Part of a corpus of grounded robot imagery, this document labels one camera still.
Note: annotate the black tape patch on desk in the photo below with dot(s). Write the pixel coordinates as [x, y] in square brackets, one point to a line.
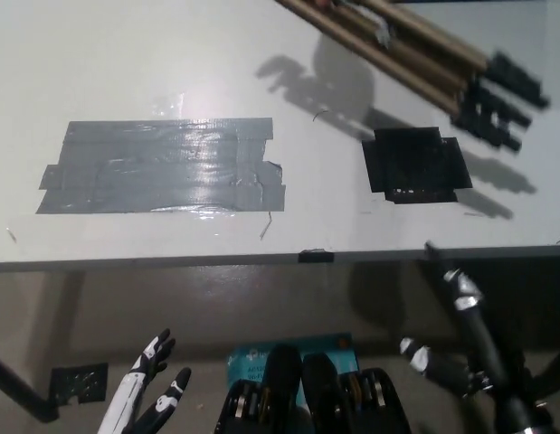
[410, 163]

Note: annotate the person's hand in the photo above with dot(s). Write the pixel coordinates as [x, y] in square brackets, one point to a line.
[324, 2]

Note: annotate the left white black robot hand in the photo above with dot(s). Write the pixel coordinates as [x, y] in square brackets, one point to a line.
[130, 398]

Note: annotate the black robot torso blocks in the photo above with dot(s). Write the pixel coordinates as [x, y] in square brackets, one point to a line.
[284, 389]

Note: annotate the small black tape strip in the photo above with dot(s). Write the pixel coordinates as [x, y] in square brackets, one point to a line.
[316, 257]

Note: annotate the grey duct tape patch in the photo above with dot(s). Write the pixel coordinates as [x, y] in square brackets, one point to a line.
[162, 172]

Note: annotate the bronze and black camera tripod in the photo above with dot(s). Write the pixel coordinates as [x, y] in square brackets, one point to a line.
[420, 59]

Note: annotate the black floor tape patch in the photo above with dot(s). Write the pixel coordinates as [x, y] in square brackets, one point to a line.
[78, 382]

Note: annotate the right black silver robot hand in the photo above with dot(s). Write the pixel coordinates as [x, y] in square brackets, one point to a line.
[483, 343]

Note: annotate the teal cardboard router box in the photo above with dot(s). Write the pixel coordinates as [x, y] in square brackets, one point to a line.
[325, 352]

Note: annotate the clear shiny tape patch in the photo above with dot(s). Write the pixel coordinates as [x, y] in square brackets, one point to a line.
[168, 103]

